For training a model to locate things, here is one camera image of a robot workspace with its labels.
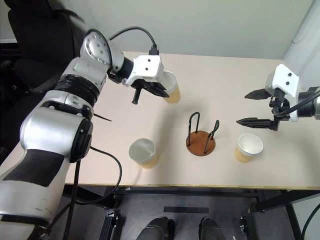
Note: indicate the black metal table frame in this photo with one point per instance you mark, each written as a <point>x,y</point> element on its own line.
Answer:
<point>200,193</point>

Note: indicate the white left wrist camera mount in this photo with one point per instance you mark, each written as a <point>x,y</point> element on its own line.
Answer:
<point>147,68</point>

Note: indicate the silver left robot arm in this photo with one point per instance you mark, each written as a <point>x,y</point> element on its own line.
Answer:
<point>55,130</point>

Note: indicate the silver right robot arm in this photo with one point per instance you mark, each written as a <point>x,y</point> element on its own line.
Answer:
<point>311,103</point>

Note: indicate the black office chair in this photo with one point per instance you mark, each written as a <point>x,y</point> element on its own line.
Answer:
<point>37,42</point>

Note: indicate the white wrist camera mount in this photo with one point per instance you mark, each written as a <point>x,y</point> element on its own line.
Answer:
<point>147,68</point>
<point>286,80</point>

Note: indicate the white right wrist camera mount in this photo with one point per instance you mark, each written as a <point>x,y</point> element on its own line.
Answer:
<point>286,80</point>

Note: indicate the dark rounded shape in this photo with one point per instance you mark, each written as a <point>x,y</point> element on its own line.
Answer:
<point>210,228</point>
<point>156,228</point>

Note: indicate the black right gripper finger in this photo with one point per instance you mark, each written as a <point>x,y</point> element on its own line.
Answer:
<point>257,94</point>
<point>257,123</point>

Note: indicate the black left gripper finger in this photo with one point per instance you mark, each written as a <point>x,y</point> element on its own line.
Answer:
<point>136,96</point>
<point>158,91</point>

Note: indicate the tan ribbed paper cup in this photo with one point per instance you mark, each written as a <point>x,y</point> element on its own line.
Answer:
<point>143,152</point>
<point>172,96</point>
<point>248,148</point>

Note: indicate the black floor tape strip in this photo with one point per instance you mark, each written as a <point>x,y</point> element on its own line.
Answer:
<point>186,210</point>

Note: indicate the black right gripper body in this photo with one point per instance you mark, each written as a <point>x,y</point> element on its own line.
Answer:
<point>278,105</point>

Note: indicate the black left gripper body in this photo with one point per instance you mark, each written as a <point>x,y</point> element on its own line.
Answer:
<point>146,83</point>

